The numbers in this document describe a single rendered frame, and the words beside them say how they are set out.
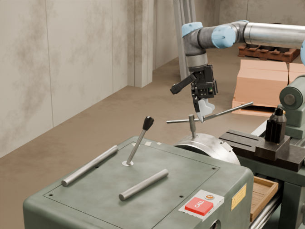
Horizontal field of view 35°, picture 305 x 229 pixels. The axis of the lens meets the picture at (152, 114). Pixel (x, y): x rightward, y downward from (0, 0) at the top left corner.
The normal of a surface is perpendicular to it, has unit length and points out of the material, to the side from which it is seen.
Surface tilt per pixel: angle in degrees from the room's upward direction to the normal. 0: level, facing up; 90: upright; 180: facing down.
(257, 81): 90
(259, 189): 0
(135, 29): 90
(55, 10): 90
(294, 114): 90
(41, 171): 0
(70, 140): 0
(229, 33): 77
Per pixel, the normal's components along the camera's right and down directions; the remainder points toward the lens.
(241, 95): -0.26, 0.36
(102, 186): 0.02, -0.93
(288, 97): -0.55, 0.30
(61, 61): 0.90, 0.18
